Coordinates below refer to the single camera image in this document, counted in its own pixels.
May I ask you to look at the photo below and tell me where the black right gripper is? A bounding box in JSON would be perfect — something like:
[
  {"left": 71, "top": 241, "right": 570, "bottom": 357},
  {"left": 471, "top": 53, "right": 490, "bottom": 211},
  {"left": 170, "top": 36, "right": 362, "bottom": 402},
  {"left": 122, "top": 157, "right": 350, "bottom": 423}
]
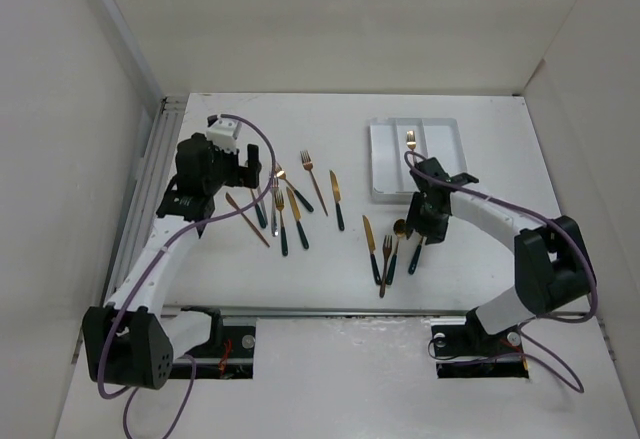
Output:
[{"left": 404, "top": 190, "right": 450, "bottom": 245}]

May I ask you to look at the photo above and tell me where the copper knife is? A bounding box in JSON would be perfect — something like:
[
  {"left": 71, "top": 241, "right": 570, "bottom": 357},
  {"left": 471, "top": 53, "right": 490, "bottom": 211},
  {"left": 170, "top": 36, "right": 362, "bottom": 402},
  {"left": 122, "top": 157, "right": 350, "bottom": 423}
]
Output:
[{"left": 225, "top": 192, "right": 270, "bottom": 248}]

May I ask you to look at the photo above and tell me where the silver fork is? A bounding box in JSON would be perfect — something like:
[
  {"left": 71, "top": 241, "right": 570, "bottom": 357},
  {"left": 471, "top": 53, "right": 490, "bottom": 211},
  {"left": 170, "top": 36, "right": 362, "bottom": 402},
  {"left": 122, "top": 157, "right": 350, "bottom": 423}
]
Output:
[{"left": 270, "top": 175, "right": 279, "bottom": 237}]

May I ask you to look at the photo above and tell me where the gold spoon green handle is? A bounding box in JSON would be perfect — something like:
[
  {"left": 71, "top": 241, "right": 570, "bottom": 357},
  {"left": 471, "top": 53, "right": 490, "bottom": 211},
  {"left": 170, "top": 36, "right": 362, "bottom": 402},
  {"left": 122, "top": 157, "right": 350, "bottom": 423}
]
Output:
[
  {"left": 250, "top": 189, "right": 268, "bottom": 229},
  {"left": 408, "top": 236, "right": 425, "bottom": 275},
  {"left": 385, "top": 219, "right": 406, "bottom": 286}
]

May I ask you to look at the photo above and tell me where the gold fork green handle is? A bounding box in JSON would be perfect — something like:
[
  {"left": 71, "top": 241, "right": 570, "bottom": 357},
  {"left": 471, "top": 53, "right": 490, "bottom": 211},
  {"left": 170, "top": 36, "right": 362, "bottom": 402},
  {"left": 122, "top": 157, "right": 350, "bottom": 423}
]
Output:
[
  {"left": 406, "top": 130, "right": 417, "bottom": 151},
  {"left": 275, "top": 189, "right": 289, "bottom": 257},
  {"left": 275, "top": 163, "right": 314, "bottom": 213}
]

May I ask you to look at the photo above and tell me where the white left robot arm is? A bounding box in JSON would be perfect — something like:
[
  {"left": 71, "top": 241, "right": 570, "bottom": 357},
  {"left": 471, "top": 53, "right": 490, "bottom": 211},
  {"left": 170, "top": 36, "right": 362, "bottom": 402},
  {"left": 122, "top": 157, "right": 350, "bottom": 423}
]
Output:
[{"left": 82, "top": 133, "right": 261, "bottom": 390}]

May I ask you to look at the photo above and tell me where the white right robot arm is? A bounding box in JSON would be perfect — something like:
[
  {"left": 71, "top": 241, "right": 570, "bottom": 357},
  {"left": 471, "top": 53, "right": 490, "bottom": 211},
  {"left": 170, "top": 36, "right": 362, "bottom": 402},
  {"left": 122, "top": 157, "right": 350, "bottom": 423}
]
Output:
[{"left": 404, "top": 151, "right": 598, "bottom": 358}]

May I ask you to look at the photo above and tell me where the dark copper fork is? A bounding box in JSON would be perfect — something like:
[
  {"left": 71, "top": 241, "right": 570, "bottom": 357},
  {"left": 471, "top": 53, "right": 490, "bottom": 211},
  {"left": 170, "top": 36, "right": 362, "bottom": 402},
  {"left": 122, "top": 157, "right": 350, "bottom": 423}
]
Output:
[{"left": 379, "top": 234, "right": 393, "bottom": 298}]

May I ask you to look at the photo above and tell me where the white divided cutlery tray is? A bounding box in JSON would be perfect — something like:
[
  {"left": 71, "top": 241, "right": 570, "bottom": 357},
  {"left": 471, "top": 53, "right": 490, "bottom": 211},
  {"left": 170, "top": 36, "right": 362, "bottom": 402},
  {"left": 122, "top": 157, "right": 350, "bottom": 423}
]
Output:
[{"left": 368, "top": 117, "right": 473, "bottom": 205}]

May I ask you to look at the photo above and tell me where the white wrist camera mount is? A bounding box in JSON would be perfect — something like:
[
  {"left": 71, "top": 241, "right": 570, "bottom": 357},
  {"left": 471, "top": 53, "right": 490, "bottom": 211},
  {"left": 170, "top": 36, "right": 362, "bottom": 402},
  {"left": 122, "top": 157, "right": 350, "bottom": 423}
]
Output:
[{"left": 205, "top": 115, "right": 242, "bottom": 154}]

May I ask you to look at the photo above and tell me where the gold knife green handle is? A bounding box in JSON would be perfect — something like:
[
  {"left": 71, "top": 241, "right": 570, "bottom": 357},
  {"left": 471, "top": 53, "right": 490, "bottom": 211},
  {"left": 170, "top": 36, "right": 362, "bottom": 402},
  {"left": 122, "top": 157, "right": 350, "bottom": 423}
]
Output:
[
  {"left": 362, "top": 215, "right": 381, "bottom": 285},
  {"left": 286, "top": 186, "right": 310, "bottom": 250},
  {"left": 329, "top": 170, "right": 345, "bottom": 232}
]

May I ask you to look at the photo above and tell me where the aluminium rail frame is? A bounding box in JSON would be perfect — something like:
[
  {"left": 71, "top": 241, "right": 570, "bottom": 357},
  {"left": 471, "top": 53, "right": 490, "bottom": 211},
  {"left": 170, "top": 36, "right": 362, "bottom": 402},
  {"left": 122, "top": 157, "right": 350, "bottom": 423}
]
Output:
[{"left": 111, "top": 93, "right": 560, "bottom": 312}]

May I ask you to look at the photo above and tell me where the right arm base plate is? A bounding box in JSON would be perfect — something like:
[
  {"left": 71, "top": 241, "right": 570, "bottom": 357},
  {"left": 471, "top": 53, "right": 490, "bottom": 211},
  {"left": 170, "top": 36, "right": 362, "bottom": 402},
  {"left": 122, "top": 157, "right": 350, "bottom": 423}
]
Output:
[{"left": 429, "top": 324, "right": 529, "bottom": 379}]

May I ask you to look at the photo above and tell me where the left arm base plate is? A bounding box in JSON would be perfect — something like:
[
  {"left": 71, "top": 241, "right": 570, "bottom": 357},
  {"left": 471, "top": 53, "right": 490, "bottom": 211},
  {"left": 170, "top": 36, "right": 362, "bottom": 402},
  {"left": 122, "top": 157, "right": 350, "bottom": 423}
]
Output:
[{"left": 161, "top": 311, "right": 256, "bottom": 380}]

